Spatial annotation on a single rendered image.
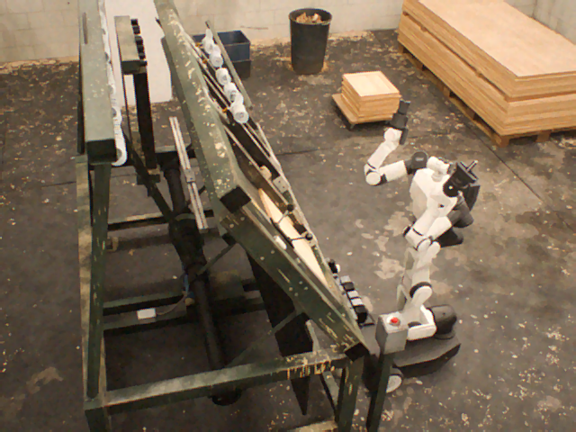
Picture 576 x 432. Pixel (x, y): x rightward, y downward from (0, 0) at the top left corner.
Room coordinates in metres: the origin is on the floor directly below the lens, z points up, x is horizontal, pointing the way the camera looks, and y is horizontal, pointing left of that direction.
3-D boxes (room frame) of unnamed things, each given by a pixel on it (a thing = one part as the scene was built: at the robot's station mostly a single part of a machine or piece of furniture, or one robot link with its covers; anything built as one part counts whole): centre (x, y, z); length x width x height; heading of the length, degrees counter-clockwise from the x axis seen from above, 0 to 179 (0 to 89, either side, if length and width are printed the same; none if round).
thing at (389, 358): (2.19, -0.61, 0.38); 0.06 x 0.06 x 0.75; 16
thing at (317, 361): (2.95, 0.50, 0.41); 2.20 x 1.38 x 0.83; 16
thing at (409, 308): (2.78, -0.86, 0.45); 0.20 x 0.16 x 0.48; 16
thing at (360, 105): (5.98, -0.87, 0.20); 0.61 x 0.53 x 0.40; 17
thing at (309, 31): (7.16, -0.31, 0.33); 0.52 x 0.51 x 0.65; 17
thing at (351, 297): (2.60, -0.42, 0.69); 0.50 x 0.14 x 0.24; 16
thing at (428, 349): (2.79, -0.88, 0.19); 0.64 x 0.52 x 0.33; 106
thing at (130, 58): (3.61, 0.92, 1.38); 0.70 x 0.15 x 0.85; 16
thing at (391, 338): (2.19, -0.61, 0.84); 0.12 x 0.12 x 0.18; 16
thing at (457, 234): (2.80, -0.93, 1.01); 0.28 x 0.13 x 0.18; 106
